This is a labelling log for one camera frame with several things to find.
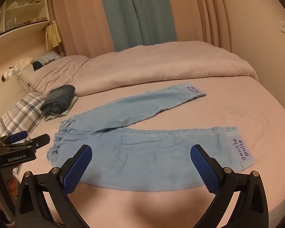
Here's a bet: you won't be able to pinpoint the teal curtain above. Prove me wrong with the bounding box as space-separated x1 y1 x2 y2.
97 0 177 52

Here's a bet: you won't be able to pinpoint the folded light green cloth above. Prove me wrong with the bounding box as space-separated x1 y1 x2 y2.
44 97 78 122

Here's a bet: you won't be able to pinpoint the light blue denim pants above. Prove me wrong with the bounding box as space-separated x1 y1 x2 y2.
46 82 255 192

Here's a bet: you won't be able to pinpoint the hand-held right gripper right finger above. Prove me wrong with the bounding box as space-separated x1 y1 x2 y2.
190 144 269 228

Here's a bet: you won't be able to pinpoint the small blue checkered pillow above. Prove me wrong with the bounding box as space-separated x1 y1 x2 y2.
36 51 62 65

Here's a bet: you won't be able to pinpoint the folded dark blue jeans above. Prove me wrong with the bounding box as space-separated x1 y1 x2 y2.
40 85 76 116

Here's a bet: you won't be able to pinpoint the bed with pink sheet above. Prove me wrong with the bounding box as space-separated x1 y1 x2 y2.
0 71 285 228

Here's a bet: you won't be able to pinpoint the lilac wrinkled pillow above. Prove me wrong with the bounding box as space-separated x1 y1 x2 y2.
28 55 89 94

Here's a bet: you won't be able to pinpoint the plaid pillow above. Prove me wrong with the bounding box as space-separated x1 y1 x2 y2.
0 91 47 146

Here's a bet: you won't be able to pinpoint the white shelf cabinet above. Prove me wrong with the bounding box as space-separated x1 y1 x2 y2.
0 0 51 44

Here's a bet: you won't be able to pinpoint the pink curtain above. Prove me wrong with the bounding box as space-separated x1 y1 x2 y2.
166 0 231 53
49 0 115 57

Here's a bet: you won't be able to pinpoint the yellow fringed curtain tieback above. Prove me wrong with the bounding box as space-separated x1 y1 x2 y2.
45 20 62 50

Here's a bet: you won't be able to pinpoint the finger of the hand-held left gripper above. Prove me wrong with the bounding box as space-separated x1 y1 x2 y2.
13 134 50 153
0 131 28 146

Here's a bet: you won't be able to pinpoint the white plush toy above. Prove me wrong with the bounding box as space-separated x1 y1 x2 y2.
1 66 21 80
19 57 34 67

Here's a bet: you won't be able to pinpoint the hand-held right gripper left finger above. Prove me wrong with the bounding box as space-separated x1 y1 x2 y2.
15 144 93 228

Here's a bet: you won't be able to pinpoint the pink duvet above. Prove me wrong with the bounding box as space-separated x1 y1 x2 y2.
75 41 258 97

